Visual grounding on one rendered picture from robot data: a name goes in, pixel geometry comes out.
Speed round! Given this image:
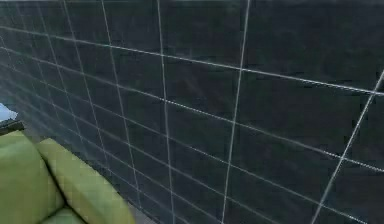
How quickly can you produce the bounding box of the green sofa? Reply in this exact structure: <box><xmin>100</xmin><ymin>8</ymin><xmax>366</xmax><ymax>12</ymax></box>
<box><xmin>0</xmin><ymin>130</ymin><xmax>137</xmax><ymax>224</ymax></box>

